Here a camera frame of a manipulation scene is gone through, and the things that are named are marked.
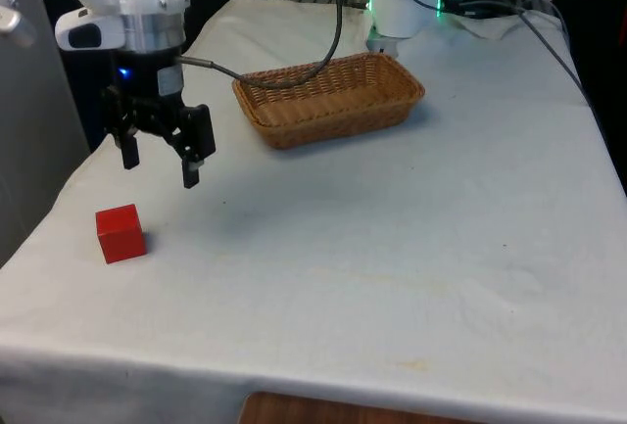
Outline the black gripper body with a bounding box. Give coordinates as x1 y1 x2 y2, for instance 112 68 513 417
113 46 187 110

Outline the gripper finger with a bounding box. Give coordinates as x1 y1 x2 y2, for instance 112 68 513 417
163 103 217 190
100 84 149 171

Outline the red cube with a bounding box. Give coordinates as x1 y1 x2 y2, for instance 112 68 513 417
94 203 148 265

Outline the brown wicker basket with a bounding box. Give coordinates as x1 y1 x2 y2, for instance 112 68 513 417
231 51 426 152

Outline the grey cabinet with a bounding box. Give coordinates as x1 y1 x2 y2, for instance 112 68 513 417
0 0 92 269

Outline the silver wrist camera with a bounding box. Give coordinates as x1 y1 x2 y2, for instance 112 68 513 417
54 8 126 52

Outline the black cable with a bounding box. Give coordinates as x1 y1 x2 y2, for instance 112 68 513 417
176 0 343 91

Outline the grey cable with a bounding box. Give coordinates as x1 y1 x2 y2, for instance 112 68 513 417
465 0 597 108

